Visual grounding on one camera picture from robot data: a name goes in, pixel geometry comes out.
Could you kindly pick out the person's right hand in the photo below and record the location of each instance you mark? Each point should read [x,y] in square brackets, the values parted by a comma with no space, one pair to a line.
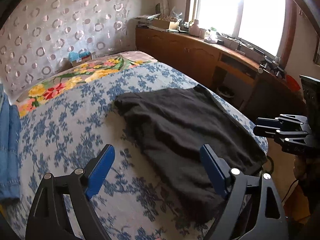
[300,167]

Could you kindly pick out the stack of papers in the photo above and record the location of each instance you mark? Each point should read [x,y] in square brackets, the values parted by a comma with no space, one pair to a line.
[145,20]

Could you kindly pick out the long wooden cabinet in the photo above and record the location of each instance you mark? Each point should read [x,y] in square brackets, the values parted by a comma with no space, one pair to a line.
[258,93]

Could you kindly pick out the sheer circle-pattern curtain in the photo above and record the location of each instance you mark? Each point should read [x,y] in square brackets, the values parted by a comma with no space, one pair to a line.
[38,36]

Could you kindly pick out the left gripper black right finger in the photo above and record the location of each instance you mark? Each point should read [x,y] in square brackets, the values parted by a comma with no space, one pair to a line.
[217,170]

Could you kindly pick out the blue denim clothes pile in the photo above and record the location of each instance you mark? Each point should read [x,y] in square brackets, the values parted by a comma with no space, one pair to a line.
[10,127]

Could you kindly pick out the cardboard box on cabinet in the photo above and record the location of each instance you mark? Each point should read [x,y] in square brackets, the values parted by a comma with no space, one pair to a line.
[162,24]

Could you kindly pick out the black pants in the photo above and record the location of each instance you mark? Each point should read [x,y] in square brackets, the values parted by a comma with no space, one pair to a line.
[171,125]

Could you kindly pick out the cardboard box with blue cloth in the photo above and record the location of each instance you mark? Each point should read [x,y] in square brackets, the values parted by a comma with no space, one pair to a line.
[79,58]

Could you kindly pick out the pink floral blanket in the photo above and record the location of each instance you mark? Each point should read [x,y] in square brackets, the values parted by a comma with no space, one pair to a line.
[91,70]

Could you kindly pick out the pink bottle on sill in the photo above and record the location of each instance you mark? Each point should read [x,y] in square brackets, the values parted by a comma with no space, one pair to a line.
[194,29]

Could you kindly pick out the clear plastic bottle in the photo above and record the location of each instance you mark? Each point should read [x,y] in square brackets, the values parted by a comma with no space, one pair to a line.
[211,36]

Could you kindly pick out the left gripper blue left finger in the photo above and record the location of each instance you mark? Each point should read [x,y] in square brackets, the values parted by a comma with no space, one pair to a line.
[97,169]

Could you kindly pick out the blue floral white bedsheet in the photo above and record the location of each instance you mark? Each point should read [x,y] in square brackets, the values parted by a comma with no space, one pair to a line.
[69,130]

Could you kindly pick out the window with white frame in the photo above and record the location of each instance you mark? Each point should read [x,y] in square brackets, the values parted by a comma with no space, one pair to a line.
[267,25]

